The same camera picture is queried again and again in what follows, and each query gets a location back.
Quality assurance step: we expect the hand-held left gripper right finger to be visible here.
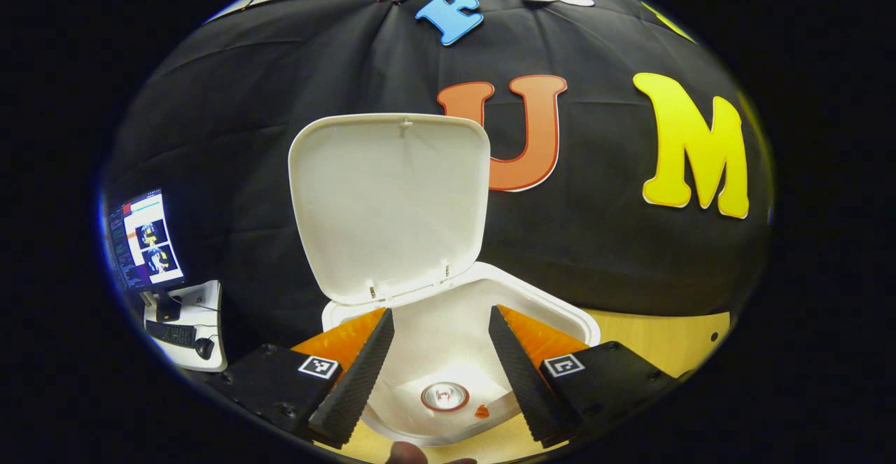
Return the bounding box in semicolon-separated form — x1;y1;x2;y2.
487;304;678;449

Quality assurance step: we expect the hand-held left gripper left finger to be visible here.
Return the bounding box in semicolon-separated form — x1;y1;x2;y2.
208;307;396;450

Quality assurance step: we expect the red pop can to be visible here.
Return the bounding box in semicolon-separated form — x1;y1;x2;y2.
420;382;471;413

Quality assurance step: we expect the white desktop garbage bin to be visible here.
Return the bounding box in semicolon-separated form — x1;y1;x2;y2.
288;113;601;448

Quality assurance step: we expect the wooden desktop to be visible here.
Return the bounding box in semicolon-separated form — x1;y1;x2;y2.
315;308;732;464

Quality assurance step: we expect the black backdrop cloth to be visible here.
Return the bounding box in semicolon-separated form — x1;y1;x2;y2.
104;0;774;374

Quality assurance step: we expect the white side table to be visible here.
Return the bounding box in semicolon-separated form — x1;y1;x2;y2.
143;280;229;372

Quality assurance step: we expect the black keyboard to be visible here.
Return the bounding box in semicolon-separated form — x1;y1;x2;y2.
145;320;199;350

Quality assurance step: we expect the computer monitor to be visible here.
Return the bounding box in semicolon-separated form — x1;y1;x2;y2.
106;190;188;323

